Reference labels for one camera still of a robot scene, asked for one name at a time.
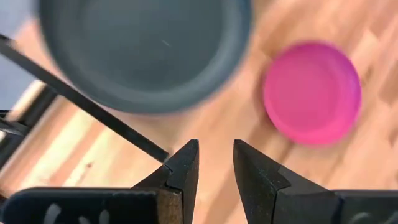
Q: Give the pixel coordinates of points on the black aluminium table frame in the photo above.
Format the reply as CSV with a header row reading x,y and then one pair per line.
x,y
77,97

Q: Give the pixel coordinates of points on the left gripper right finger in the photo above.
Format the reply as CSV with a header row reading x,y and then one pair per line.
x,y
267,193

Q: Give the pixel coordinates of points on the dark grey plate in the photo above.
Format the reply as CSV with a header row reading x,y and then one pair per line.
x,y
146,46

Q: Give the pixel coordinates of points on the magenta plate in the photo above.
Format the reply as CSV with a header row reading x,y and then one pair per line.
x,y
311,93

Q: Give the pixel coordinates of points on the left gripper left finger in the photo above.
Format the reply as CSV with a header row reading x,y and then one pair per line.
x,y
183,174

